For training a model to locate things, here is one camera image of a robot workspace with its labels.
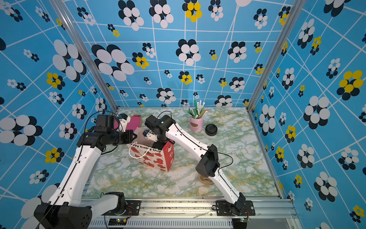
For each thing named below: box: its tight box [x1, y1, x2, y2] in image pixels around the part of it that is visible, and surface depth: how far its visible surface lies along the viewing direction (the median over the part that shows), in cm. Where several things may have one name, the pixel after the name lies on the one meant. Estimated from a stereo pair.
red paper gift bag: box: [126, 126, 175, 173], surface depth 75 cm
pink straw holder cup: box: [189, 115, 204, 133], surface depth 101 cm
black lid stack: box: [204, 123, 218, 136], surface depth 104 cm
